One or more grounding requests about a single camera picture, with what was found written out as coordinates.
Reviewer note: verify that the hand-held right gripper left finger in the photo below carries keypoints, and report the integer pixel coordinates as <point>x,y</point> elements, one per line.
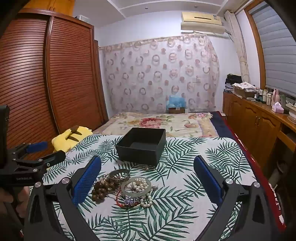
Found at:
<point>86,178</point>

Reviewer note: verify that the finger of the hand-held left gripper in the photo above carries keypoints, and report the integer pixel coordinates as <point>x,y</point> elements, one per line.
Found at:
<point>50,158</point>
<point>37,146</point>

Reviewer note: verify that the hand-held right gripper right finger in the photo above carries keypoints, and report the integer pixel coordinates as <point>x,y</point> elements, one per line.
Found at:
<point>208,178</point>

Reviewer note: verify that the silver metal bangle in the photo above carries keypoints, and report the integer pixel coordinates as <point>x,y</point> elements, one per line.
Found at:
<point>119,176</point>

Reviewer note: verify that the pale jade bangle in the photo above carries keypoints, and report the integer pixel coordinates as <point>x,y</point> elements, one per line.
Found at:
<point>126,188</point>

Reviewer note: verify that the black square box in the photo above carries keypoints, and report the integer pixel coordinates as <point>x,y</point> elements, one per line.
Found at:
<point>138,150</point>

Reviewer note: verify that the silver wavy hairpin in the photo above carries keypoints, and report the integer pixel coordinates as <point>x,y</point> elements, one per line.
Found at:
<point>146,168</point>

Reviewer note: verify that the person's left hand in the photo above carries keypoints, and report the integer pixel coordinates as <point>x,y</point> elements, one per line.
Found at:
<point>4,199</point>

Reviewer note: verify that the yellow plush pillow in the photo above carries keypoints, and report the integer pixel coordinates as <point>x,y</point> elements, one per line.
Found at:
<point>62,139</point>

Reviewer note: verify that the leaf print tablecloth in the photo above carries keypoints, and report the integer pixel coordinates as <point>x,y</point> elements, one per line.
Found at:
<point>173,208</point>

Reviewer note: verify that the dark blue blanket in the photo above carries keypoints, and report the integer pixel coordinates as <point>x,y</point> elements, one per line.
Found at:
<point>220,122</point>

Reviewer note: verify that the brown louvered wooden wardrobe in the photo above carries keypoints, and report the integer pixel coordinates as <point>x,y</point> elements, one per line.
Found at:
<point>46,81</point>

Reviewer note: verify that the floral bedspread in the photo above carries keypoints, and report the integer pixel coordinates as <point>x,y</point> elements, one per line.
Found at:
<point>161,124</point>

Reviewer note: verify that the wooden side cabinet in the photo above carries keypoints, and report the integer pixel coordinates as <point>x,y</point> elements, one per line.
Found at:
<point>254,122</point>

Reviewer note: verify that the small cardboard box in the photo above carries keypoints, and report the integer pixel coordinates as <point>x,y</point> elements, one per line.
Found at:
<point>177,110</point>

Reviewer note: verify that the blue plastic bag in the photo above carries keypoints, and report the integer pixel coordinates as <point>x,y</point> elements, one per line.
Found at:
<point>177,100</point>

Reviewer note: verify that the cardboard box with cloth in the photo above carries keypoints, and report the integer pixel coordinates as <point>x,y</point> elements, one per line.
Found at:
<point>245,89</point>

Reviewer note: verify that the pink tissue box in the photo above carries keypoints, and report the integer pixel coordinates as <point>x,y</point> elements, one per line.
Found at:
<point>277,108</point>

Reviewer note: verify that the row of cosmetic bottles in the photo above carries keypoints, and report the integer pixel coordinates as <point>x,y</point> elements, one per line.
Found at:
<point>263,96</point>

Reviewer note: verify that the pile of dark clothes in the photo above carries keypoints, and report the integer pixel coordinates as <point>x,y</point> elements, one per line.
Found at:
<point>233,80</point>

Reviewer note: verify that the green bottle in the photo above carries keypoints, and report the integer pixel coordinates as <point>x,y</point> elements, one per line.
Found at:
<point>283,100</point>

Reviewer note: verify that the circle patterned sheer curtain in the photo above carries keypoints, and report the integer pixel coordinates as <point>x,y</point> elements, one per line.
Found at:
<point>159,76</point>

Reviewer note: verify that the cream lace curtain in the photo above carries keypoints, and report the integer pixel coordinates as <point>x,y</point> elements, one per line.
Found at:
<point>239,46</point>

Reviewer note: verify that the clear plastic storage box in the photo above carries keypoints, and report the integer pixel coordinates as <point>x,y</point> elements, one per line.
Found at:
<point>81,17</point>

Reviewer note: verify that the grey window blind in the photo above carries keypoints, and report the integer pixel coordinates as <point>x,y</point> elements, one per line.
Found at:
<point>277,46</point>

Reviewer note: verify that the beige air conditioner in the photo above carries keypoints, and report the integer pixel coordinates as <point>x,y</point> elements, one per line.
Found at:
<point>203,22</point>

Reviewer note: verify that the wooden window frame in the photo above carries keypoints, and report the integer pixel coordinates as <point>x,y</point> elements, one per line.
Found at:
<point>255,41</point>

